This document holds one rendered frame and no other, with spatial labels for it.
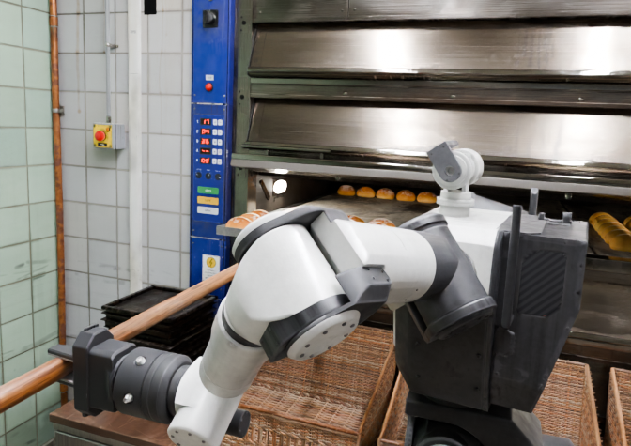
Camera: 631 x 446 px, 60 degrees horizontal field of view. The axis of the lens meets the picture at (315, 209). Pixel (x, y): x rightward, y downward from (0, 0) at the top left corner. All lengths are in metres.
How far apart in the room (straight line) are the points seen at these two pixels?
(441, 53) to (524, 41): 0.25
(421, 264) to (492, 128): 1.24
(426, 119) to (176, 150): 0.96
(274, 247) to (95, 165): 1.97
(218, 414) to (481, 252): 0.43
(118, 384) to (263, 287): 0.32
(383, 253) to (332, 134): 1.38
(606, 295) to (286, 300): 1.52
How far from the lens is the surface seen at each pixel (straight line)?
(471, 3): 1.89
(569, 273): 0.87
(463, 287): 0.72
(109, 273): 2.49
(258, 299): 0.51
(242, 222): 1.77
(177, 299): 1.08
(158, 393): 0.74
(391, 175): 1.72
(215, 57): 2.09
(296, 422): 1.64
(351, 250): 0.53
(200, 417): 0.71
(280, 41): 2.03
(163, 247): 2.29
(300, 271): 0.51
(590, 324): 1.92
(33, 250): 2.54
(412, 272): 0.61
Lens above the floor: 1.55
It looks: 9 degrees down
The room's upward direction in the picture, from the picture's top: 3 degrees clockwise
